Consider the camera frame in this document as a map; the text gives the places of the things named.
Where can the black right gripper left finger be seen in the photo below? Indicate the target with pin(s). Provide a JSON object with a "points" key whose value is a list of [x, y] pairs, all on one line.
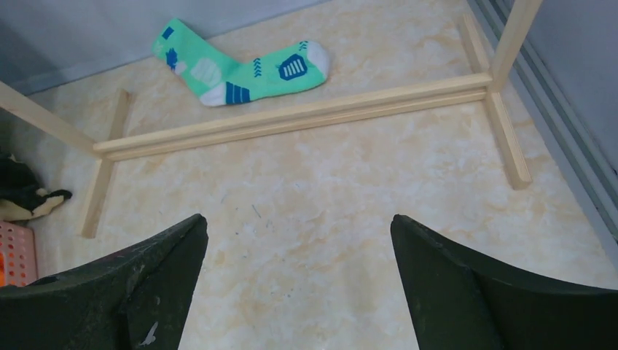
{"points": [[136, 298]]}

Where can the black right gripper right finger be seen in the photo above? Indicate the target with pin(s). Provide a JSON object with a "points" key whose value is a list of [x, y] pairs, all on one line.
{"points": [[460, 298]]}

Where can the pink plastic basket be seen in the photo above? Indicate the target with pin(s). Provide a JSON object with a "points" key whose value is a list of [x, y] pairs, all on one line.
{"points": [[18, 255]]}

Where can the black floral blanket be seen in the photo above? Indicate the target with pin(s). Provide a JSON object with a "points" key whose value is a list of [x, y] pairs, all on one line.
{"points": [[22, 196]]}

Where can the green blue patterned sock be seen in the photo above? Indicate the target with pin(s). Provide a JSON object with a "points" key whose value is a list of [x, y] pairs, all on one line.
{"points": [[217, 79]]}

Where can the wooden drying rack frame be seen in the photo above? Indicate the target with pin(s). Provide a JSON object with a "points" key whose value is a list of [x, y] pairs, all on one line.
{"points": [[485, 83]]}

